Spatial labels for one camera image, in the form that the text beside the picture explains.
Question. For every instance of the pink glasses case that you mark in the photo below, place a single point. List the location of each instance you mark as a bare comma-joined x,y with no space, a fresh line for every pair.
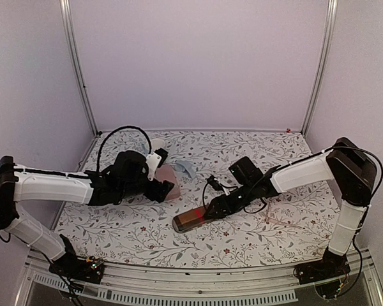
166,173

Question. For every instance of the right aluminium frame post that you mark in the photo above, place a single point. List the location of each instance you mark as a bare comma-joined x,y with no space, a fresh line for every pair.
332,6

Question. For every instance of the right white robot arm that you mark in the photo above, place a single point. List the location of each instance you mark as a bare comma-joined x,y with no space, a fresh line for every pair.
354,171

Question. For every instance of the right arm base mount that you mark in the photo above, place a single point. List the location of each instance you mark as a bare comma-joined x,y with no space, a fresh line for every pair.
329,266

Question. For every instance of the brown plaid glasses case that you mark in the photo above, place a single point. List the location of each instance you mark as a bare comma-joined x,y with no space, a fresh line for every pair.
190,220

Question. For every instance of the front aluminium rail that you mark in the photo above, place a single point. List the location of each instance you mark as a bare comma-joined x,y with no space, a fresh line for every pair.
260,285

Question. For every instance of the aluminium frame post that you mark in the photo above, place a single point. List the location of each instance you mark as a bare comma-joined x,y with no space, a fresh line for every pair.
75,61
332,6

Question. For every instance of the left aluminium frame post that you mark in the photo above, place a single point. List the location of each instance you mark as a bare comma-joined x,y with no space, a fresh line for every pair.
75,61

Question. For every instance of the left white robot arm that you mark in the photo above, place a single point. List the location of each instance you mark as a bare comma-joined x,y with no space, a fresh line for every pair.
131,174

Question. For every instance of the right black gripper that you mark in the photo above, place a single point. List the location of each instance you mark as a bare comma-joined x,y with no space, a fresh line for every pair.
218,203

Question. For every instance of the pink translucent sunglasses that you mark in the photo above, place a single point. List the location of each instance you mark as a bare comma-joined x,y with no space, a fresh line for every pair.
278,217

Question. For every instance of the small blue cloth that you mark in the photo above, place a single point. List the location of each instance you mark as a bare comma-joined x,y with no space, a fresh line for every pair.
186,168

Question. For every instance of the light blue mug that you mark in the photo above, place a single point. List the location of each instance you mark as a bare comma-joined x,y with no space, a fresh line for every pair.
156,143

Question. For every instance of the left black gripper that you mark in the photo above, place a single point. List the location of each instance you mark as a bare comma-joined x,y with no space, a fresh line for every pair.
153,194

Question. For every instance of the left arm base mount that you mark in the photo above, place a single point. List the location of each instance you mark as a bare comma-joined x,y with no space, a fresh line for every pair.
69,265

